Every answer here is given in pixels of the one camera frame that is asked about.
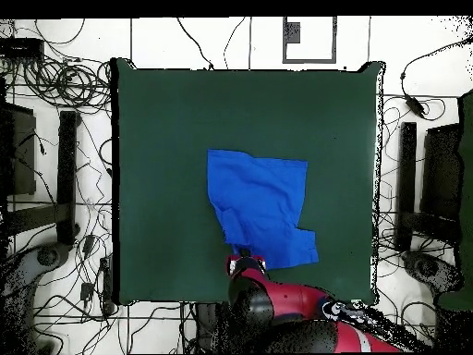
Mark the blue shirt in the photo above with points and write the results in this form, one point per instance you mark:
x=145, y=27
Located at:
x=258, y=199

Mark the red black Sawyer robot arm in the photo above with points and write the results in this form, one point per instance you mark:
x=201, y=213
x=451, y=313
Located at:
x=292, y=299

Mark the flat black device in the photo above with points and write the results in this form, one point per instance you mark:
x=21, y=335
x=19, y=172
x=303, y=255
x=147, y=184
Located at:
x=20, y=47

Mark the narrow black power strip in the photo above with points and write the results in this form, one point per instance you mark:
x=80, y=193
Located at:
x=107, y=284

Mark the dark green table cloth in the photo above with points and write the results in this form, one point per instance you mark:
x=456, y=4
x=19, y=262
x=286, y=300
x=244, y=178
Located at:
x=166, y=148

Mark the small black plug adapter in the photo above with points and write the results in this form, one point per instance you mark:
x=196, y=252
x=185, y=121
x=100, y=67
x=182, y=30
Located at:
x=87, y=291

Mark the black stand bar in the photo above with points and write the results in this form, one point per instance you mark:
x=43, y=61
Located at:
x=407, y=177
x=67, y=177

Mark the black box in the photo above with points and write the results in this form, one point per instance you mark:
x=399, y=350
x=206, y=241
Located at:
x=441, y=173
x=22, y=155

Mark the small grey square plate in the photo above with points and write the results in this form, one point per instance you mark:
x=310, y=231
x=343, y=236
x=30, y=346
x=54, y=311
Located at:
x=293, y=32

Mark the black power adapter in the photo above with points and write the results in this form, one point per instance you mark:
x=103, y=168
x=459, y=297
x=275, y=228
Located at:
x=414, y=105

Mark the green cloth sheet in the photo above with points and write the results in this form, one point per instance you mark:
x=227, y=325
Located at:
x=466, y=185

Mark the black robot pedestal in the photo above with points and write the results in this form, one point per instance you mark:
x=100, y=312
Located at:
x=210, y=325

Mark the grey square floor frame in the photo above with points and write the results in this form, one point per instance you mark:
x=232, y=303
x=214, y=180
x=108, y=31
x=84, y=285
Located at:
x=309, y=60

